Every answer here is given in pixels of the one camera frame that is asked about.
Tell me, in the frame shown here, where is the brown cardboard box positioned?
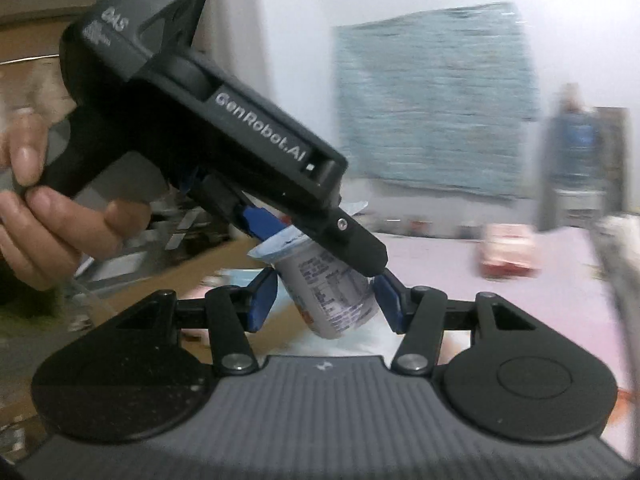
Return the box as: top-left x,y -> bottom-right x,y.
75,240 -> 311,361

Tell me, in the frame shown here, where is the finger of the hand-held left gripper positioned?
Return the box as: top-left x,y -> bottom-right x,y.
290,205 -> 388,277
192,174 -> 286,241

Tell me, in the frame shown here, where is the teal patterned wall cloth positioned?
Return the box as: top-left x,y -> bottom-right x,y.
334,2 -> 541,201

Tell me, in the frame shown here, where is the blue water bottle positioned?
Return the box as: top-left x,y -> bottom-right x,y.
542,85 -> 601,191

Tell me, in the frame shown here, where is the white yogurt cup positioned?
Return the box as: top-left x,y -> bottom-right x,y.
247,200 -> 383,341

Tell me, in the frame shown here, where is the patterned paper bag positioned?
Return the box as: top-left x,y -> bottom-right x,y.
595,107 -> 631,216

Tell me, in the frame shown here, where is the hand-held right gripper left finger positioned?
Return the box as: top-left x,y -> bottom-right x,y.
117,267 -> 279,376

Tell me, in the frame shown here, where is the pink wet wipes pack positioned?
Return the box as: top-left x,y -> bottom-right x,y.
477,222 -> 541,278

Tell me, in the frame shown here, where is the white checked blanket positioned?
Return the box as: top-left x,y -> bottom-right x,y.
590,215 -> 640,391

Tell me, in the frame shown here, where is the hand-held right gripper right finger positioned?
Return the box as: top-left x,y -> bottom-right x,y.
372,270 -> 535,377

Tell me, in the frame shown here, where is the person's left hand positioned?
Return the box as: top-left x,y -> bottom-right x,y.
0,112 -> 151,291

